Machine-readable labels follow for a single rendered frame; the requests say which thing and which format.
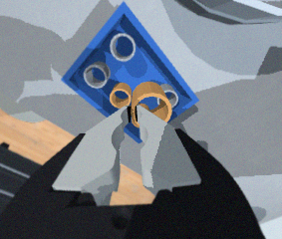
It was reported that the bronze bushing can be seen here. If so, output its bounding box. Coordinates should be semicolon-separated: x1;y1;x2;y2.
132;104;149;127
110;83;132;109
131;82;172;126

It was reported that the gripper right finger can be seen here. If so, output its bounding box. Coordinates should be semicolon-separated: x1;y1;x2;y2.
135;105;266;239

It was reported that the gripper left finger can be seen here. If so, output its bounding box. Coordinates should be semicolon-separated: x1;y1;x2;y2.
0;105;132;239

